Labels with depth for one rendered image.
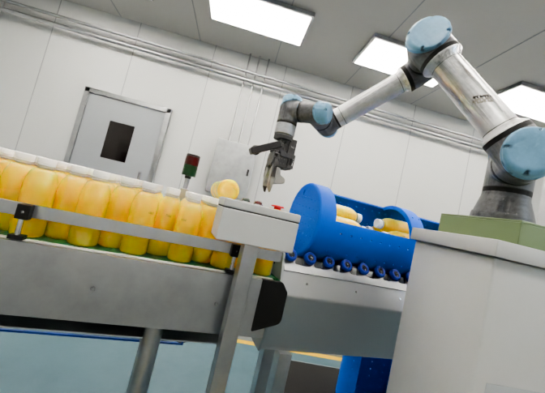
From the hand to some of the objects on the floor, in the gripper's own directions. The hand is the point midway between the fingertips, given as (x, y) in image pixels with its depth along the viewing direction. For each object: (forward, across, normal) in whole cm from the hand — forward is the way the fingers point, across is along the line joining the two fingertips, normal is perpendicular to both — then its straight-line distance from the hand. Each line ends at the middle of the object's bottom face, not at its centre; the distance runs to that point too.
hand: (265, 187), depth 104 cm
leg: (+117, +9, -19) cm, 119 cm away
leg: (+117, -5, -19) cm, 118 cm away
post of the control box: (+117, -27, +8) cm, 120 cm away
